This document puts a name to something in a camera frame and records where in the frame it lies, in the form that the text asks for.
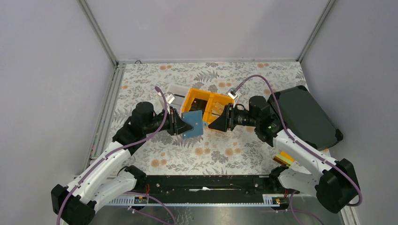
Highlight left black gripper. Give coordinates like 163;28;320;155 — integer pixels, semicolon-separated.
144;106;193;135

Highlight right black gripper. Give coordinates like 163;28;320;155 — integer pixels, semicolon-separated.
208;103;259;132

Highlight blue card holder wallet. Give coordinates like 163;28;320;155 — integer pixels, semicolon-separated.
182;110;207;139

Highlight yellow card storage bin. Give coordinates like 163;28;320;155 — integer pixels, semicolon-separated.
181;88;234;125

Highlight white card storage bin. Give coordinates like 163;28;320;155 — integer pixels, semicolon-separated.
166;84;191;113

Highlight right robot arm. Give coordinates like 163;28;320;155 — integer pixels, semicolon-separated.
208;96;363;213

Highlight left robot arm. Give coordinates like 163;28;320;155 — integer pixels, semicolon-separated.
51;102;193;225

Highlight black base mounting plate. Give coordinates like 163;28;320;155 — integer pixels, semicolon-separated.
123;166;293;205

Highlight small yellow green block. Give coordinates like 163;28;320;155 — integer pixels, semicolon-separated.
273;151;295;167

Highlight black hard case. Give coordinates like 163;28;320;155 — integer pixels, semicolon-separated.
268;85;343;151

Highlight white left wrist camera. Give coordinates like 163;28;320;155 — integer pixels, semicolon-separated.
165;92;176;105

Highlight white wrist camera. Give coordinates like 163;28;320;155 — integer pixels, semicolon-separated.
165;92;176;105
227;88;240;101

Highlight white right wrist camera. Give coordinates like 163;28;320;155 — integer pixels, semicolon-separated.
227;88;240;101

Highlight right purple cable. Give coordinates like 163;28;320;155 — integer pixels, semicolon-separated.
231;74;364;207

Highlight purple cable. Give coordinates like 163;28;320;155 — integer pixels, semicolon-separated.
231;74;364;207
56;86;170;225

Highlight slotted aluminium cable rail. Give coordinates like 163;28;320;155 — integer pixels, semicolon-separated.
107;195;148;206

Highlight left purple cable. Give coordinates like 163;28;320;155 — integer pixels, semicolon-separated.
56;86;170;225

